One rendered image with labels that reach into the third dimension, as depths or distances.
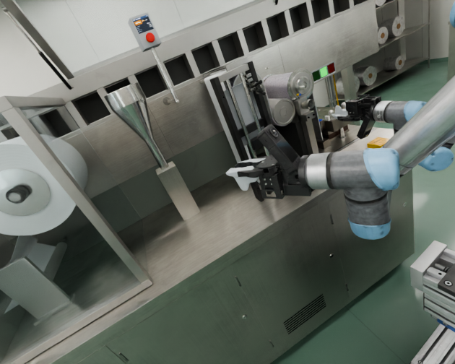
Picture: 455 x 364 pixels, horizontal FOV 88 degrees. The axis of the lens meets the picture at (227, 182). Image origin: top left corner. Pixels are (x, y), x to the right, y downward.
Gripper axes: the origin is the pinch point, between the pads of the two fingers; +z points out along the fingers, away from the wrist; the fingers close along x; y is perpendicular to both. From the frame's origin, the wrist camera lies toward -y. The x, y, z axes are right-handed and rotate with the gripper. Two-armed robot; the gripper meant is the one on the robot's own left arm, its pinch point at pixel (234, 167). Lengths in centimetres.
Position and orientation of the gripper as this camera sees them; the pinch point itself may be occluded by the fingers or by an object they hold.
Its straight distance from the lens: 62.9
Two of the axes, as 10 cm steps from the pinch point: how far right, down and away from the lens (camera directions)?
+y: 2.9, 8.9, 3.4
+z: -7.7, 0.1, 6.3
